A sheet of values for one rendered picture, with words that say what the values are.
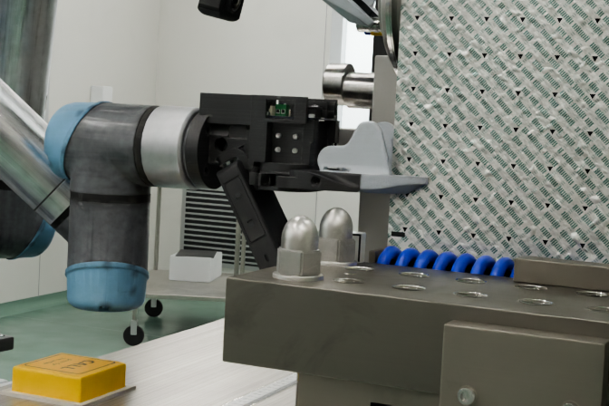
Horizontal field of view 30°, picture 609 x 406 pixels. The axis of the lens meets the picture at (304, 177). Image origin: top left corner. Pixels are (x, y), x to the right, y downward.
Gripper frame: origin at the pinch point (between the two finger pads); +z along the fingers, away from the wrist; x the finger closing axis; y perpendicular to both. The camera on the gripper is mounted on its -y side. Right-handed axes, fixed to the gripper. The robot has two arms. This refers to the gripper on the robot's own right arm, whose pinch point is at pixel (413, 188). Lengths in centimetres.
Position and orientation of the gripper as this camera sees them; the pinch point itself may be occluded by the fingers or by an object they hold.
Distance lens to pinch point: 95.5
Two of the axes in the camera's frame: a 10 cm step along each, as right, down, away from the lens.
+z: 9.2, 0.7, -3.9
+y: 0.5, -10.0, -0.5
